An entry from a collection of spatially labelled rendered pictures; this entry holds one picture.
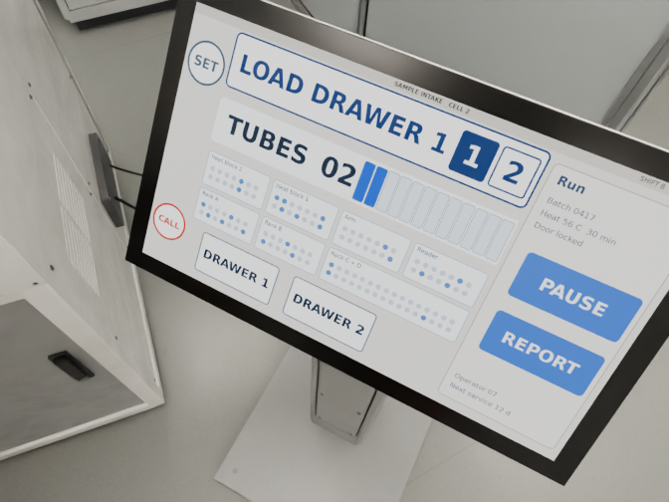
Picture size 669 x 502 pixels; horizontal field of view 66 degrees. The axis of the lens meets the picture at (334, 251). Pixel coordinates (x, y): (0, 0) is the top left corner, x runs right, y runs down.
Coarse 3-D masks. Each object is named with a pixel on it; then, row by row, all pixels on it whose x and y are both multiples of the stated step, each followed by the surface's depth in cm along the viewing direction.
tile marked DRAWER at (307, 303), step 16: (304, 288) 52; (320, 288) 52; (288, 304) 53; (304, 304) 53; (320, 304) 52; (336, 304) 52; (352, 304) 51; (304, 320) 53; (320, 320) 53; (336, 320) 52; (352, 320) 52; (368, 320) 51; (336, 336) 53; (352, 336) 52; (368, 336) 51
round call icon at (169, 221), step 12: (156, 204) 55; (168, 204) 55; (156, 216) 56; (168, 216) 55; (180, 216) 55; (156, 228) 56; (168, 228) 56; (180, 228) 55; (168, 240) 56; (180, 240) 56
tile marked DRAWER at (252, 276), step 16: (208, 240) 55; (224, 240) 54; (208, 256) 55; (224, 256) 54; (240, 256) 54; (256, 256) 53; (208, 272) 56; (224, 272) 55; (240, 272) 54; (256, 272) 54; (272, 272) 53; (240, 288) 55; (256, 288) 54; (272, 288) 54
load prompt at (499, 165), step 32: (256, 64) 48; (288, 64) 47; (320, 64) 46; (256, 96) 49; (288, 96) 48; (320, 96) 47; (352, 96) 46; (384, 96) 45; (352, 128) 46; (384, 128) 46; (416, 128) 45; (448, 128) 44; (480, 128) 43; (416, 160) 45; (448, 160) 44; (480, 160) 44; (512, 160) 43; (544, 160) 42; (512, 192) 44
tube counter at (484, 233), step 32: (352, 160) 47; (352, 192) 48; (384, 192) 47; (416, 192) 46; (448, 192) 45; (416, 224) 47; (448, 224) 46; (480, 224) 45; (512, 224) 44; (480, 256) 46
